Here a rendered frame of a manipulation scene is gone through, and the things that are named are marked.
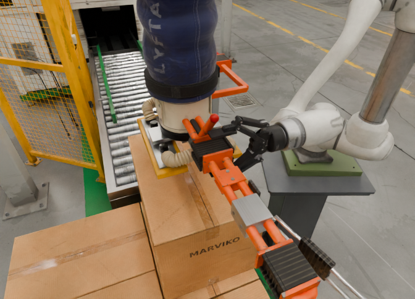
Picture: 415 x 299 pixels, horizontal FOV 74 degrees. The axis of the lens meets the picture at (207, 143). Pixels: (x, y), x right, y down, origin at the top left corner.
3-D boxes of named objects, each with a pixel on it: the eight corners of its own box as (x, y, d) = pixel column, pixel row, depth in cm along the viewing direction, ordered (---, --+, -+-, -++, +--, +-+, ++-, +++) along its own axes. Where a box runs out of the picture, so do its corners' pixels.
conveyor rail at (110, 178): (91, 65, 329) (87, 49, 317) (96, 65, 331) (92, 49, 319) (114, 214, 160) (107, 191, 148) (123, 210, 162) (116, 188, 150)
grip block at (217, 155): (190, 155, 78) (189, 138, 74) (222, 147, 81) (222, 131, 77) (201, 175, 72) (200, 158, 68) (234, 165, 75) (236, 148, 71)
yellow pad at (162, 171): (136, 122, 109) (134, 111, 106) (161, 117, 112) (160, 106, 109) (157, 180, 84) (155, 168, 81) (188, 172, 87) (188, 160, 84)
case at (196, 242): (139, 194, 154) (127, 136, 129) (207, 176, 165) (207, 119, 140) (165, 302, 110) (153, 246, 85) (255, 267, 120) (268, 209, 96)
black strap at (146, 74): (139, 72, 92) (137, 60, 89) (204, 62, 98) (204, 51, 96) (154, 105, 75) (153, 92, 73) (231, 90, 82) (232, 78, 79)
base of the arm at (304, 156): (313, 137, 157) (316, 128, 154) (333, 162, 139) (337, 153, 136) (283, 138, 154) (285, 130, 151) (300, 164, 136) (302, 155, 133)
